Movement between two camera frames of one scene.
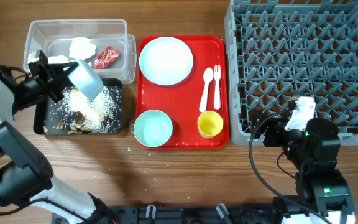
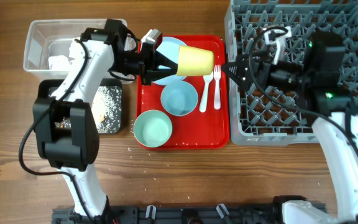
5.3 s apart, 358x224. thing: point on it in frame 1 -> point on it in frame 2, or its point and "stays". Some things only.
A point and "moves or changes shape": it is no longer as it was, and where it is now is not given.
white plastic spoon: [207, 74] stays
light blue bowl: [86, 79] moves or changes shape
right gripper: [271, 139] -> [243, 86]
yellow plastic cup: [210, 124] -> [194, 61]
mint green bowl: [153, 128] stays
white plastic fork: [217, 72] stays
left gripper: [56, 72] -> [150, 60]
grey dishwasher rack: [278, 51] stays
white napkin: [81, 48] stays
